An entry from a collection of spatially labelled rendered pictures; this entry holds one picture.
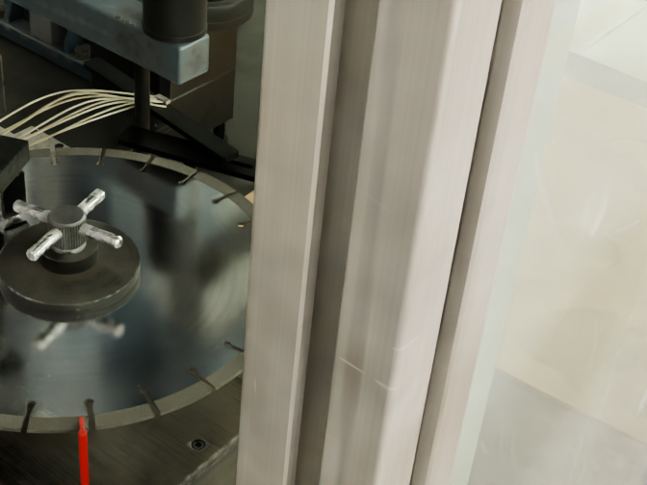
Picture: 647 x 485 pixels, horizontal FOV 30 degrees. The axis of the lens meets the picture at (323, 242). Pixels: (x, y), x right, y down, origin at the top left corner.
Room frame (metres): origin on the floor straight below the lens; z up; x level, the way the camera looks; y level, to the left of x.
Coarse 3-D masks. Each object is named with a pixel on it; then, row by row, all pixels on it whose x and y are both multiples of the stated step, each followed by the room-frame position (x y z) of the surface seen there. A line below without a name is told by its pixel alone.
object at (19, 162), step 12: (0, 144) 0.81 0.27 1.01; (12, 144) 0.81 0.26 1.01; (24, 144) 0.82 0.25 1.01; (0, 156) 0.80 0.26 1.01; (12, 156) 0.80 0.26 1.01; (24, 156) 0.81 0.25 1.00; (0, 168) 0.78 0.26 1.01; (12, 168) 0.79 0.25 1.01; (0, 180) 0.77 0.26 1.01; (12, 180) 0.79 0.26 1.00; (24, 180) 0.81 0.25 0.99; (0, 192) 0.77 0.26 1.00; (12, 192) 0.80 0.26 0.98; (24, 192) 0.80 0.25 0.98; (12, 204) 0.80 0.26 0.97; (12, 216) 0.80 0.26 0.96
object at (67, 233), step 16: (96, 192) 0.78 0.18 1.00; (16, 208) 0.75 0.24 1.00; (32, 208) 0.75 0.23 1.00; (64, 208) 0.75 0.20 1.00; (80, 208) 0.75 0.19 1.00; (48, 224) 0.74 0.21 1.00; (64, 224) 0.73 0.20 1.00; (80, 224) 0.74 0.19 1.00; (48, 240) 0.72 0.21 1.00; (64, 240) 0.73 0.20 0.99; (80, 240) 0.74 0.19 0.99; (96, 240) 0.73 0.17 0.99; (112, 240) 0.73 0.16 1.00; (32, 256) 0.70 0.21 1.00
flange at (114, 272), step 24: (24, 240) 0.76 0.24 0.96; (0, 264) 0.73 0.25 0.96; (24, 264) 0.73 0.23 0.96; (48, 264) 0.72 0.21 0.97; (72, 264) 0.72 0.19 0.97; (96, 264) 0.74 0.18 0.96; (120, 264) 0.74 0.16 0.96; (24, 288) 0.70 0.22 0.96; (48, 288) 0.71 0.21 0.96; (72, 288) 0.71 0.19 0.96; (96, 288) 0.71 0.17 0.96; (120, 288) 0.72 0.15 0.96; (48, 312) 0.69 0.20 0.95; (72, 312) 0.69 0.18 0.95
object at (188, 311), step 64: (64, 192) 0.85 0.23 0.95; (128, 192) 0.86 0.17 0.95; (192, 192) 0.87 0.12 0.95; (192, 256) 0.78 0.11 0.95; (0, 320) 0.67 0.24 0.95; (64, 320) 0.68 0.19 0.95; (128, 320) 0.69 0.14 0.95; (192, 320) 0.70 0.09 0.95; (0, 384) 0.61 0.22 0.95; (64, 384) 0.61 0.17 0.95; (128, 384) 0.62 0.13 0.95; (192, 384) 0.63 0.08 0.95
